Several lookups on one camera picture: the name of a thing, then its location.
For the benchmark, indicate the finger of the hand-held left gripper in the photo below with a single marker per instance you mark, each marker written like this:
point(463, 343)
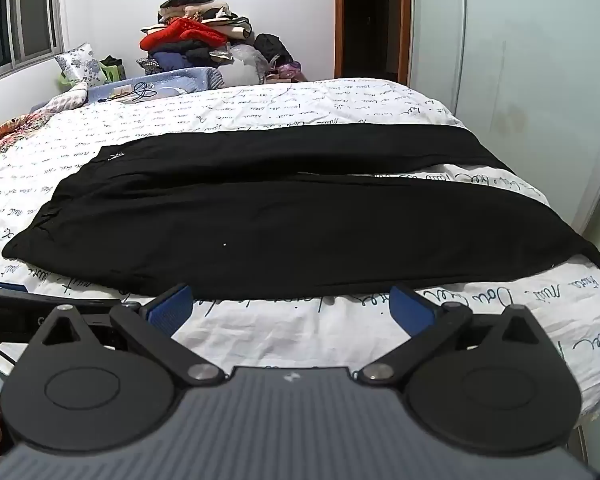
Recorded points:
point(10, 301)

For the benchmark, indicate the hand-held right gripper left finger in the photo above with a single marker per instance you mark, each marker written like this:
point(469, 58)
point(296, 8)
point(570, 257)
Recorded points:
point(167, 307)

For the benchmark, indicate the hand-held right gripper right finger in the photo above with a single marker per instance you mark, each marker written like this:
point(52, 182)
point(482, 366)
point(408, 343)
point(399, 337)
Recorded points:
point(411, 307)

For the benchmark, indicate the black pants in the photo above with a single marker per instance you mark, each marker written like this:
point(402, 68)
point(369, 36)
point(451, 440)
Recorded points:
point(280, 230)

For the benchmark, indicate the floral quilt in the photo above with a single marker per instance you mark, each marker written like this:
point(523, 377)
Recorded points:
point(5, 135)

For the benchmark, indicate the white script-printed bed cover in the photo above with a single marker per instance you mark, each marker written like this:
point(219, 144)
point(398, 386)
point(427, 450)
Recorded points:
point(280, 105)

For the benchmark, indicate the green plastic basket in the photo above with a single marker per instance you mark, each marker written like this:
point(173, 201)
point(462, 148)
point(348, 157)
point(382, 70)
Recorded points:
point(112, 72)

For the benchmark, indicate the floral pillow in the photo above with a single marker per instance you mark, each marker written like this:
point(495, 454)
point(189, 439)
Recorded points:
point(80, 62)

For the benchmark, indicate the frosted glass wardrobe door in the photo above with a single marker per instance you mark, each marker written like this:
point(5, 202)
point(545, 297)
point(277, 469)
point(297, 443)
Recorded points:
point(505, 60)

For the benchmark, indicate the pile of clothes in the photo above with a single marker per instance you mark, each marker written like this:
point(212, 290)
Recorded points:
point(200, 35)

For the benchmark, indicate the wooden-framed doorway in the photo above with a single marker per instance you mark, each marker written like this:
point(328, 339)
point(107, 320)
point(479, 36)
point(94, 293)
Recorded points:
point(370, 20)

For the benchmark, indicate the window with metal frame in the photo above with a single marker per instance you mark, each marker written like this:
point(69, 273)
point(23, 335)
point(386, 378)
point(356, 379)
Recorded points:
point(30, 15)

